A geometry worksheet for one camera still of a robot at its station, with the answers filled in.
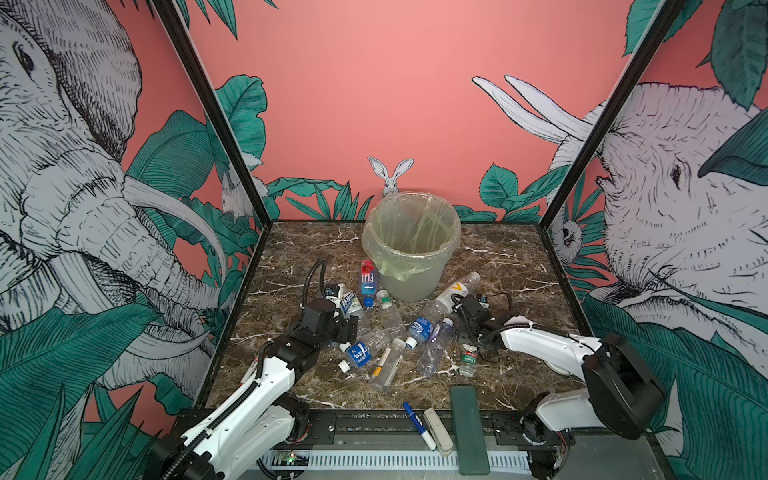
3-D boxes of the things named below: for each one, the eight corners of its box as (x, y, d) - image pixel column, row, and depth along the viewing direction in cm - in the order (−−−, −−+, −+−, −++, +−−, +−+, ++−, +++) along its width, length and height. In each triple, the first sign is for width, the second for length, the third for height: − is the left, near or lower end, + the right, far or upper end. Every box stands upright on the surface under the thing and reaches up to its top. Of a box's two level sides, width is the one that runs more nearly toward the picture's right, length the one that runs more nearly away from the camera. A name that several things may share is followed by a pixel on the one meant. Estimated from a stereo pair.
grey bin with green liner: (367, 314, 97) (360, 261, 75) (371, 250, 114) (366, 192, 92) (450, 314, 97) (468, 262, 75) (442, 250, 115) (454, 192, 92)
